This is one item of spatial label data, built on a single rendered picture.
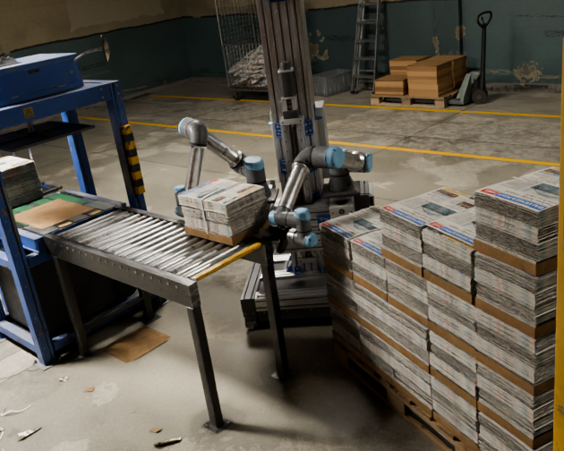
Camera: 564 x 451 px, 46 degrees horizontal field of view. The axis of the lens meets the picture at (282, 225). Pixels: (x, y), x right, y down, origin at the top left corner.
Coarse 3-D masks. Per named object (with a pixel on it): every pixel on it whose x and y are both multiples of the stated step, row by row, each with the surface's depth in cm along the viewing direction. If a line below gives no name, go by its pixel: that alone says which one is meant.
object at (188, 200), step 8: (208, 184) 361; (216, 184) 360; (224, 184) 359; (184, 192) 355; (192, 192) 352; (200, 192) 351; (208, 192) 350; (184, 200) 350; (192, 200) 345; (184, 208) 354; (192, 208) 349; (184, 216) 357; (192, 216) 351; (200, 216) 346; (192, 224) 354; (200, 224) 350
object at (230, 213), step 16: (224, 192) 346; (240, 192) 341; (256, 192) 343; (208, 208) 339; (224, 208) 330; (240, 208) 336; (256, 208) 344; (224, 224) 335; (240, 224) 337; (256, 224) 347
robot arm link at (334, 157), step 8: (312, 152) 343; (320, 152) 341; (328, 152) 339; (336, 152) 339; (344, 152) 357; (352, 152) 375; (360, 152) 374; (368, 152) 378; (312, 160) 343; (320, 160) 341; (328, 160) 339; (336, 160) 340; (344, 160) 346; (352, 160) 362; (360, 160) 371; (368, 160) 374; (328, 168) 345; (336, 168) 342; (352, 168) 371; (360, 168) 373; (368, 168) 376
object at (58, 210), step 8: (56, 200) 452; (64, 200) 449; (32, 208) 442; (40, 208) 439; (48, 208) 437; (56, 208) 435; (64, 208) 433; (72, 208) 431; (80, 208) 428; (88, 208) 426; (16, 216) 432; (24, 216) 430; (32, 216) 427; (40, 216) 425; (48, 216) 423; (56, 216) 421; (64, 216) 419; (72, 216) 417; (32, 224) 412; (40, 224) 410; (48, 224) 408
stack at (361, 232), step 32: (320, 224) 344; (352, 224) 338; (352, 256) 325; (352, 288) 332; (384, 288) 303; (416, 288) 279; (352, 320) 343; (384, 320) 310; (448, 320) 264; (384, 352) 321; (416, 352) 292; (448, 352) 271; (384, 384) 328; (416, 384) 300; (448, 416) 284; (448, 448) 294
